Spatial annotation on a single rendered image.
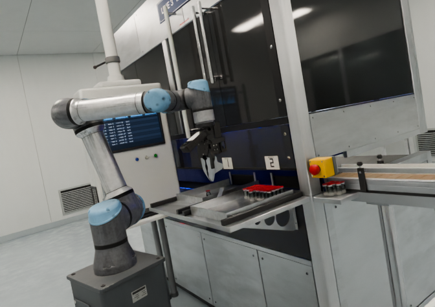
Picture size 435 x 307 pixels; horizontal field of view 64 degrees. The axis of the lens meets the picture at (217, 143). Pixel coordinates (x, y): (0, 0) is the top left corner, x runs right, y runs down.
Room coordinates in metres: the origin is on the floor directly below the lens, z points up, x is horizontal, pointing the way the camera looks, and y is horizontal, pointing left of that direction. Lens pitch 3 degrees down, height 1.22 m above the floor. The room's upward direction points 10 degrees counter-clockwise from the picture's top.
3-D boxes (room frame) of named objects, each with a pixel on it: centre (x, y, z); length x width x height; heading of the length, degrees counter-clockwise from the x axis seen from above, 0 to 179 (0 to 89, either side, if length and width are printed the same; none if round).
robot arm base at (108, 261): (1.22, 0.44, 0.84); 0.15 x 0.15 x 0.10
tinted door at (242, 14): (1.59, -0.19, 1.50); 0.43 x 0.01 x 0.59; 34
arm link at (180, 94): (1.26, 0.13, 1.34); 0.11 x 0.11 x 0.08; 75
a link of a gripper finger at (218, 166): (1.24, 0.02, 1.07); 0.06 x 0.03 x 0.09; 124
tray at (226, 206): (1.40, -0.06, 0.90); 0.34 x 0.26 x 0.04; 124
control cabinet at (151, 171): (2.10, 0.53, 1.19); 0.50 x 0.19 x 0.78; 124
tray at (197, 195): (1.75, 0.04, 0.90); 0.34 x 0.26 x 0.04; 124
